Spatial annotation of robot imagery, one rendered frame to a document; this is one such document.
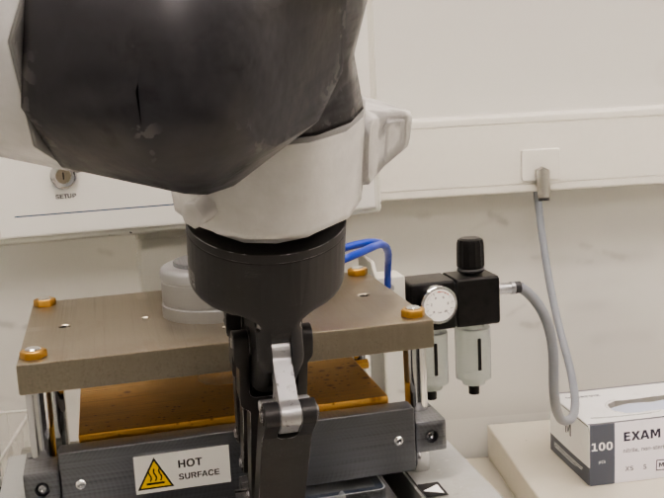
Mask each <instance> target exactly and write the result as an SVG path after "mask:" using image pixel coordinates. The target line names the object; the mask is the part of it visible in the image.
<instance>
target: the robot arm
mask: <svg viewBox="0 0 664 498"><path fill-rule="evenodd" d="M367 2H368V0H0V157H4V158H8V159H13V160H18V161H23V162H28V163H33V164H38V165H41V166H46V167H51V168H56V169H61V170H66V171H71V172H75V173H79V172H85V173H90V174H94V175H99V176H104V177H108V178H113V179H118V180H122V181H127V182H131V183H136V184H140V185H144V186H149V187H154V188H158V189H163V190H167V191H171V194H172V199H173V204H174V208H175V211H176V212H177V213H178V214H180V215H181V216H182V217H183V219H184V221H185V223H186V233H187V253H188V273H189V280H190V284H191V286H192V288H193V290H194V292H195V293H196V294H197V295H198V297H199V298H200V299H202V300H203V301H204V302H205V303H207V304H208V305H210V306H212V307H213V308H215V309H218V310H220V311H222V314H223V322H224V326H225V330H226V334H227V336H228V342H229V361H230V365H231V369H232V377H233V394H234V410H235V429H234V437H235V438H236V441H237V442H238V444H241V456H240V459H239V466H240V467H241V469H242V470H243V473H248V475H244V476H239V489H237V490H234V492H235V498H305V491H306V482H307V474H308V465H309V455H310V446H311V437H312V432H313V430H314V428H315V425H316V423H317V419H318V415H319V406H318V404H317V403H316V401H315V399H314V397H309V395H308V394H307V363H308V361H309V360H310V358H311V357H312V354H313V333H312V327H311V324H310V323H309V322H304V323H302V319H303V318H304V317H305V316H306V315H307V314H309V313H310V312H311V311H313V310H314V309H316V308H317V307H319V306H321V305H323V304H324V303H326V302H327V301H328V300H330V299H331V298H332V297H333V296H334V295H335V294H336V292H337V291H338V290H339V288H340V287H341V285H342V283H343V280H344V273H345V247H346V223H347V219H348V218H349V217H350V215H351V214H352V212H353V211H354V210H355V208H356V207H357V205H358V204H359V202H360V201H361V199H362V191H363V185H369V184H370V182H371V181H372V180H373V179H374V177H375V176H376V175H377V174H378V173H379V171H380V170H381V169H382V168H383V167H384V166H385V165H386V164H387V163H388V162H390V161H391V160H392V159H393V158H394V157H396V156H397V155H398V154H399V153H400V152H402V151H403V150H404V149H405V148H406V147H407V146H408V144H409V140H410V134H411V124H412V115H411V113H410V111H408V110H405V109H402V108H399V107H396V106H393V105H390V104H388V103H385V102H382V101H378V100H375V99H371V98H367V97H363V96H362V94H361V89H360V83H359V77H358V71H357V65H356V60H355V50H356V46H357V42H358V38H359V34H360V30H361V26H362V22H363V17H364V14H365V10H366V6H367Z"/></svg>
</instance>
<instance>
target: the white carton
mask: <svg viewBox="0 0 664 498"><path fill-rule="evenodd" d="M578 392H579V414H578V417H577V419H576V420H575V421H574V423H572V424H571V425H567V426H564V425H561V424H559V423H558V422H557V421H556V420H555V418H554V417H553V414H552V411H551V407H550V449H551V450H552V451H554V452H555V453H556V454H557V455H558V456H559V457H560V458H561V459H562V460H563V461H564V462H565V463H566V464H567V465H568V466H569V467H570V468H571V469H572V470H573V471H574V472H575V473H576V474H577V475H578V476H580V477H581V478H582V479H583V480H584V481H585V482H586V483H587V484H588V485H589V486H598V485H606V484H614V483H622V482H630V481H637V480H646V479H654V478H662V477H664V381H660V382H651V383H643V384H633V385H624V386H614V387H605V388H596V389H587V390H578ZM559 398H560V405H561V409H562V412H563V415H564V416H567V415H568V414H569V411H570V405H571V398H570V391H569V392H559Z"/></svg>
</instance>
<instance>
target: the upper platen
mask: <svg viewBox="0 0 664 498"><path fill-rule="evenodd" d="M368 368H369V361H368V359H363V360H354V359H353V358H352V357H349V358H340V359H332V360H323V361H315V362H308V363H307V394H308V395H309V397H314V399H315V401H316V403H317V404H318V406H319V412H323V411H331V410H339V409H346V408H354V407H362V406H370V405H377V404H384V403H388V396H387V395H386V394H385V393H384V392H383V390H382V389H381V388H380V387H379V386H378V385H377V384H376V383H375V382H374V381H373V380H372V378H371V377H370V376H369V375H368V374H367V373H366V372H365V371H364V370H363V369H368ZM231 423H235V410H234V394H233V377H232V371H230V372H222V373H206V374H197V375H189V376H180V377H172V378H163V379H156V380H147V381H139V382H130V383H121V384H113V385H104V386H96V387H87V388H81V390H80V412H79V433H78V438H79V443H85V442H93V441H100V440H107V439H115V438H123V437H130V436H138V435H146V434H154V433H162V432H169V431H177V430H185V429H193V428H200V427H207V426H215V425H223V424H231Z"/></svg>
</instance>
